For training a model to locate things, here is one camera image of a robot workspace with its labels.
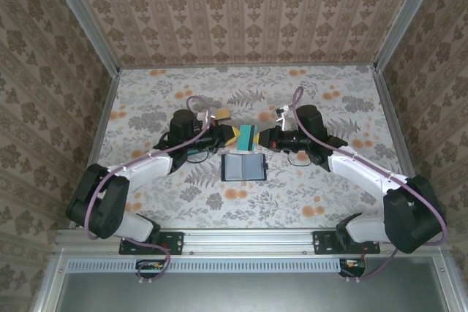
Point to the aluminium back rail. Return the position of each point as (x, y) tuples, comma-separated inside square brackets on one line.
[(248, 66)]

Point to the aluminium corner post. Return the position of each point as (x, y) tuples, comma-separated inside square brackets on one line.
[(86, 16), (402, 16)]

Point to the small black controller board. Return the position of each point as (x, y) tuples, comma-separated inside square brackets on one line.
[(352, 266), (150, 267)]

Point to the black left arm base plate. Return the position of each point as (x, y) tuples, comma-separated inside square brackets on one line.
[(172, 242)]

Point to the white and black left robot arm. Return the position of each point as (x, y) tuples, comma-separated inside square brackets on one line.
[(146, 169)]

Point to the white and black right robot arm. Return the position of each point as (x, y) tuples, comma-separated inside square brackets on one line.
[(358, 169)]

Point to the orange card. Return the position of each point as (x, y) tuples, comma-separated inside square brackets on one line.
[(223, 114)]

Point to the navy blue card holder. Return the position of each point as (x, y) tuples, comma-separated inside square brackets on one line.
[(237, 167)]

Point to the aluminium mounting rail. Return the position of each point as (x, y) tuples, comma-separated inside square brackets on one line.
[(248, 240)]

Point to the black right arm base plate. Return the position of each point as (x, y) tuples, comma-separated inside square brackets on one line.
[(325, 242)]

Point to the grey metal sheet panel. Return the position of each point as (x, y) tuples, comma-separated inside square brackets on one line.
[(237, 293)]

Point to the aluminium lower frame bar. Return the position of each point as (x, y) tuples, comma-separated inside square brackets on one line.
[(444, 282), (49, 282)]

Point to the aluminium side rail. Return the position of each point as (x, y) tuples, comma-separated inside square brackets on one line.
[(97, 125), (400, 125)]

